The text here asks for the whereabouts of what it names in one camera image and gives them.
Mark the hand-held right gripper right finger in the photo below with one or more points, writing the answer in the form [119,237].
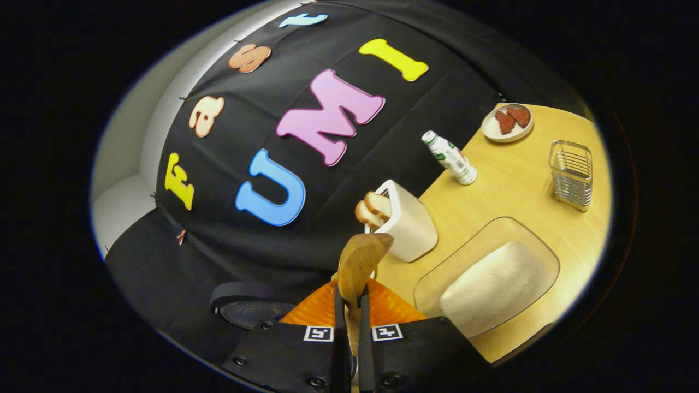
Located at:
[366,355]

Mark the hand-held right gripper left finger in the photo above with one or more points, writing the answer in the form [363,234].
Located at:
[341,355]

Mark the wooden spoon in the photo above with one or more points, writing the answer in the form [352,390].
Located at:
[360,262]

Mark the dark grey rice cooker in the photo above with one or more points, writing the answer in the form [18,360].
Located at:
[246,314]

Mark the white rice heap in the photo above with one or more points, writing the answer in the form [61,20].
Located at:
[491,289]

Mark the white toaster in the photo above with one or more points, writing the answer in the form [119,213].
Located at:
[409,224]

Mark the clear glass tray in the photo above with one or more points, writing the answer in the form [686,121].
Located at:
[480,234]

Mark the copper cloth clip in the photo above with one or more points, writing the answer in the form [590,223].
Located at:
[181,237]

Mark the white plastic drink bottle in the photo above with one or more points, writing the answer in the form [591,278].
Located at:
[450,158]

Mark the round white plate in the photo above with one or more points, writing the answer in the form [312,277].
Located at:
[491,132]

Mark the black backdrop cloth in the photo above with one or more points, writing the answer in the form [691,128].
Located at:
[437,82]

